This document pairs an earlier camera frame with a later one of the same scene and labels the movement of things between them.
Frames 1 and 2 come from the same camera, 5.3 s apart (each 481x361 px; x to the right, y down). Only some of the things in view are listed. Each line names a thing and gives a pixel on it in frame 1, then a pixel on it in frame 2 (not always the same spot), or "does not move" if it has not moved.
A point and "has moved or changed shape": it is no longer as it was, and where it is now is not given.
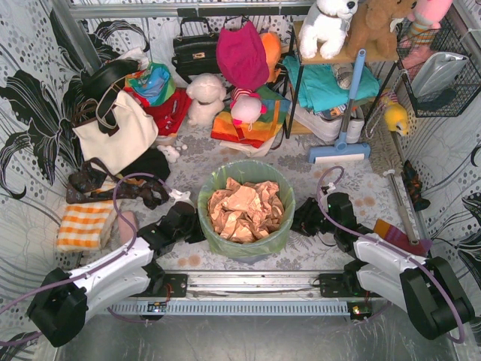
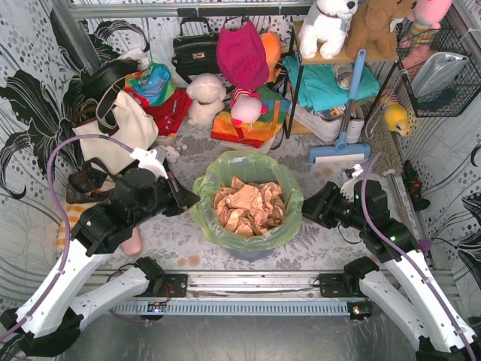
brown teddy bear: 370,28 does not move
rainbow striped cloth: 256,132 does not move
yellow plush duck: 395,117 does not move
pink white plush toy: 246,107 does not move
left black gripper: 188,224 → 174,192
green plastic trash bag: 243,171 has moved or changed shape
